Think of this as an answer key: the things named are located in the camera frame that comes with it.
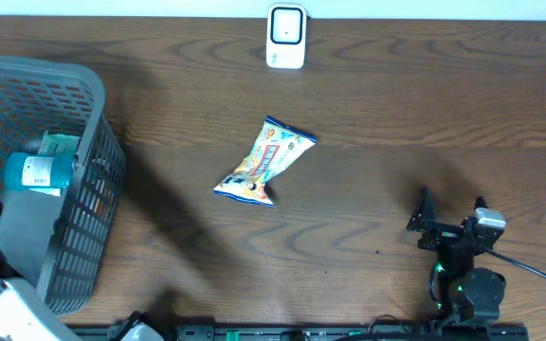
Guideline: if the yellow snack bag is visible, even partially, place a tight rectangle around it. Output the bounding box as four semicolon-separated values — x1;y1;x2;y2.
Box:
213;116;318;207

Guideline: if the teal wet wipes pack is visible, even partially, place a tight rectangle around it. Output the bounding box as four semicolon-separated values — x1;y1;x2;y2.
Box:
37;132;81;156

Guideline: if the teal mouthwash bottle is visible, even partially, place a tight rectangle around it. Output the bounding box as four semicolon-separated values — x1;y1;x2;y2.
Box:
4;153;75;190

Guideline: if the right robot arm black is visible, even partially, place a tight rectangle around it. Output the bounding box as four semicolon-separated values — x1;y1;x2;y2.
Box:
407;188;506;334

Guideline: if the white barcode scanner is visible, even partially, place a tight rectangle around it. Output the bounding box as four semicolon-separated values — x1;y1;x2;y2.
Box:
265;4;308;69

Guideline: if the grey plastic shopping basket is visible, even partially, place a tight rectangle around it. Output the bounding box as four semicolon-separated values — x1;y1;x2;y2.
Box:
0;56;126;315

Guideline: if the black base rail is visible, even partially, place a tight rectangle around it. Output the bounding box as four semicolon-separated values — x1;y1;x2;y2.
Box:
163;322;529;341

